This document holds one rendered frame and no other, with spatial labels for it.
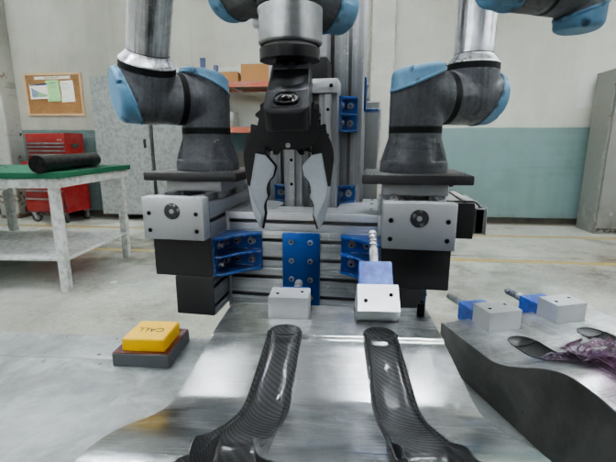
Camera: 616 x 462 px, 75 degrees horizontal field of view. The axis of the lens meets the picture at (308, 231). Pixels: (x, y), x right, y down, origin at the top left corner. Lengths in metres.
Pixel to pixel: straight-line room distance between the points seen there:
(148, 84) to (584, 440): 0.88
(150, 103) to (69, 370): 0.54
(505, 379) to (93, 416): 0.46
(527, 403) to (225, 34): 5.95
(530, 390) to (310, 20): 0.45
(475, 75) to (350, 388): 0.76
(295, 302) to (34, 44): 7.12
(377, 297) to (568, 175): 6.01
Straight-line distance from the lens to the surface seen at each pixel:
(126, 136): 6.28
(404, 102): 0.91
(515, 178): 6.17
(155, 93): 0.94
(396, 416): 0.38
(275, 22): 0.49
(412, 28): 5.97
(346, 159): 1.11
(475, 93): 0.98
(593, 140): 6.31
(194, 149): 0.98
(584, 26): 0.83
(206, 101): 0.99
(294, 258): 0.94
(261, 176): 0.49
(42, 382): 0.65
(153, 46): 0.93
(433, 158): 0.90
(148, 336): 0.62
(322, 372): 0.41
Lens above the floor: 1.10
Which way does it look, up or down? 12 degrees down
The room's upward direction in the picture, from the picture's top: straight up
